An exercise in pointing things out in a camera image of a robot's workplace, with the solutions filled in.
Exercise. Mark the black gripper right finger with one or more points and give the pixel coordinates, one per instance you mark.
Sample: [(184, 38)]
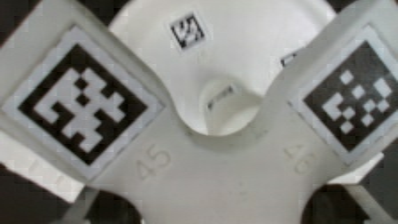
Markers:
[(344, 205)]

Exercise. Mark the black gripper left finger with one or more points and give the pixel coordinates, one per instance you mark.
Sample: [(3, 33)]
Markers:
[(101, 208)]

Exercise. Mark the white cross table base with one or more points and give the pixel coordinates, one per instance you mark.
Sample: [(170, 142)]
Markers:
[(88, 115)]

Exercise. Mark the white round table top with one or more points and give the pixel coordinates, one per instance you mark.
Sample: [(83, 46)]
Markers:
[(211, 39)]

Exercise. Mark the white cylindrical table leg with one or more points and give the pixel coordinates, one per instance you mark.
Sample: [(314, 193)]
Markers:
[(230, 105)]

